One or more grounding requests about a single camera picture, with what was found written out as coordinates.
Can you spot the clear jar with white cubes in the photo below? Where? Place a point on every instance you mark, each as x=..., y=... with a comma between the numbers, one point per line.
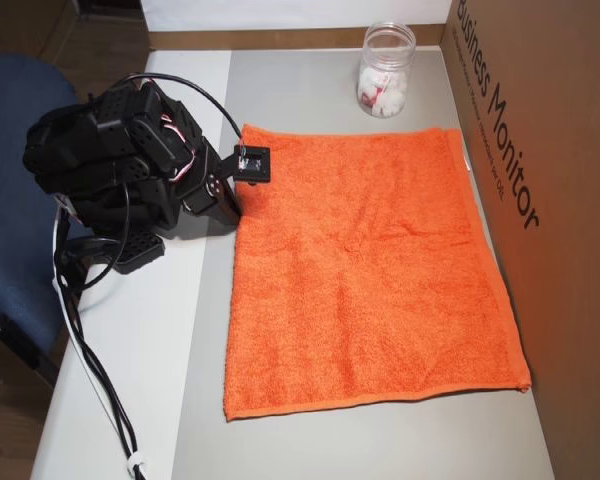
x=384, y=75

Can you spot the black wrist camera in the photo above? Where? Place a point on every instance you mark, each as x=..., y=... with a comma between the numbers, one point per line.
x=252, y=165

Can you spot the grey table mat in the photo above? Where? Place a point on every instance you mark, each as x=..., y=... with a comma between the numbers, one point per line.
x=330, y=450

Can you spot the blue office chair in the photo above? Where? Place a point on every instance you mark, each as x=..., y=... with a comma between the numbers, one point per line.
x=10, y=200

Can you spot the black table clamp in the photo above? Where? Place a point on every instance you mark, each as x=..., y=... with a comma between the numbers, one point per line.
x=87, y=250

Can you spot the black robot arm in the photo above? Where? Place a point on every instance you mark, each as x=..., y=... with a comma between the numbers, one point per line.
x=105, y=150

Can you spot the brown cardboard strip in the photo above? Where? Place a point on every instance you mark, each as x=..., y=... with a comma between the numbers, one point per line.
x=280, y=37

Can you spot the brown cardboard monitor box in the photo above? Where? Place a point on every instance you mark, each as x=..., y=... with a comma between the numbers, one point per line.
x=570, y=250

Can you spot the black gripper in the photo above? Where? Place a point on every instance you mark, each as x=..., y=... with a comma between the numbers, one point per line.
x=219, y=195

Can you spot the orange terry towel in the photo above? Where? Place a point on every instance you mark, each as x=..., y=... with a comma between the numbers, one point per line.
x=360, y=260

